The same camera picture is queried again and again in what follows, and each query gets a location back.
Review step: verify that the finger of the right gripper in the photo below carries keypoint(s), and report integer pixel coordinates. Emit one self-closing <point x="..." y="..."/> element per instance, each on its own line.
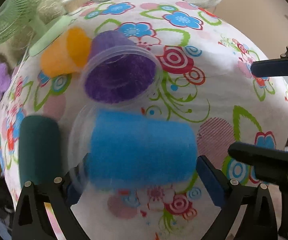
<point x="269" y="165"/>
<point x="271" y="68"/>

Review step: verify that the orange felt cup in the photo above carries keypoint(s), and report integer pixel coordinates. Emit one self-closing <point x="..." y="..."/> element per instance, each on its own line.
<point x="67" y="54"/>

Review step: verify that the floral tablecloth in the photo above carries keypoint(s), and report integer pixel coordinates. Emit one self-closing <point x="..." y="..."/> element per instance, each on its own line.
<point x="207" y="84"/>

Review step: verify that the cotton swab container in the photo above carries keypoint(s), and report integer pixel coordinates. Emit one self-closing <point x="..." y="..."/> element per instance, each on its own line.
<point x="71" y="7"/>

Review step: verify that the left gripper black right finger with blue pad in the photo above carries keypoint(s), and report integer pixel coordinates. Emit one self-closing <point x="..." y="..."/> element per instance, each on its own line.
<point x="259" y="220"/>

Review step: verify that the dark green felt cup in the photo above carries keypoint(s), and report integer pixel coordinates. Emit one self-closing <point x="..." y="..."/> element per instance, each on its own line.
<point x="39" y="150"/>

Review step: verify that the green desk fan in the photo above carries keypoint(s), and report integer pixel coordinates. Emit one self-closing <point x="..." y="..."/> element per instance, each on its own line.
<point x="16" y="14"/>

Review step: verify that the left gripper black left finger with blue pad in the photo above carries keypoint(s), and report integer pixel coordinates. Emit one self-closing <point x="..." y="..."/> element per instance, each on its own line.
<point x="43" y="184"/>

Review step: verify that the blue felt cup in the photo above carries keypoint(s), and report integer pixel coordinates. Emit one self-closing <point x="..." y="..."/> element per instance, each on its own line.
<point x="121" y="150"/>

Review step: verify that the purple felt cup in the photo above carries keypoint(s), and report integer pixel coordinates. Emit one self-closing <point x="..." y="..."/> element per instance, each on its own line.
<point x="118" y="70"/>

